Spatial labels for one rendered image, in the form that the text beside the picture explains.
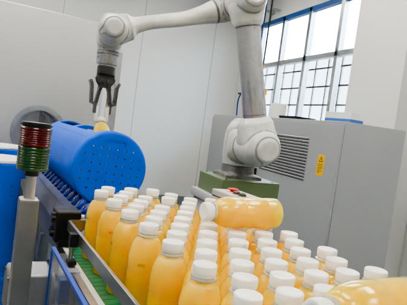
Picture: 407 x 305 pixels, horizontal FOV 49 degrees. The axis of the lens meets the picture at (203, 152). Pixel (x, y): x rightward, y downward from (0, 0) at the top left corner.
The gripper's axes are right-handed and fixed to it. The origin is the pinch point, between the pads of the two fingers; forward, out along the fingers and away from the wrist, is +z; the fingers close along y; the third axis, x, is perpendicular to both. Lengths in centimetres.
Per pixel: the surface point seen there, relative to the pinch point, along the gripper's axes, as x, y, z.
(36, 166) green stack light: 90, 36, 13
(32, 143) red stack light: 90, 37, 8
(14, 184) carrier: -25, 28, 35
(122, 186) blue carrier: 23.0, -4.7, 26.2
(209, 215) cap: 106, 4, 19
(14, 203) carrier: -25, 28, 43
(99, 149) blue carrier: 23.2, 5.7, 12.9
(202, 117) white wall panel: -446, -283, -20
